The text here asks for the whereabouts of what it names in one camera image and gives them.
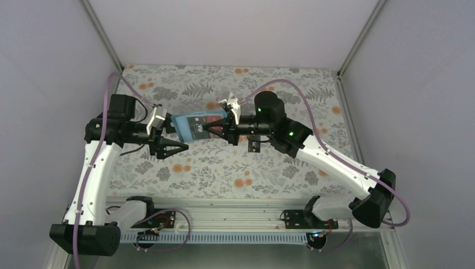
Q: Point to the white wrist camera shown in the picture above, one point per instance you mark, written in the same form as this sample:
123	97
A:
230	103
157	118

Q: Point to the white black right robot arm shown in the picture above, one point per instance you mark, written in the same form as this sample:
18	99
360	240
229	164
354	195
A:
371	191

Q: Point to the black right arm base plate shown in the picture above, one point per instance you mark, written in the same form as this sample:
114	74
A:
298	220

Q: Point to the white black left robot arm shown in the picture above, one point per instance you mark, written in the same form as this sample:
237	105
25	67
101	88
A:
86	228

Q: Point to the blue card holder wallet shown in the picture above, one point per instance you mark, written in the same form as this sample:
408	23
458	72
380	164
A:
181	125

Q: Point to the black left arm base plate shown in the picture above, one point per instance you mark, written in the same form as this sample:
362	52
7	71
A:
161	219

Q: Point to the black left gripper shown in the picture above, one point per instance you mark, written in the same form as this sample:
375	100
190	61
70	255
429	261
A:
157	144

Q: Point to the red credit card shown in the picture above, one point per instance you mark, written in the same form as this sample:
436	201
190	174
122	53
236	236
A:
215	120

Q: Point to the black credit card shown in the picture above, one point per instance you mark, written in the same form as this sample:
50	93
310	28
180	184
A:
254	146

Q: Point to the aluminium rail base frame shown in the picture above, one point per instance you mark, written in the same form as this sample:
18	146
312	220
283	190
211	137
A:
232	215

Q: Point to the white slotted cable duct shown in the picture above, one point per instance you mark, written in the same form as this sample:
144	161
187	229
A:
202	237

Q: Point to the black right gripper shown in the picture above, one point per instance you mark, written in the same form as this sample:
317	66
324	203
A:
229	128

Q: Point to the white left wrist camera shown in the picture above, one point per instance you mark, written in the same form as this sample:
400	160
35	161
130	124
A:
157	118

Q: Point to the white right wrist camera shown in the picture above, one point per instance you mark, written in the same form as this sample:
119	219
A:
230	103

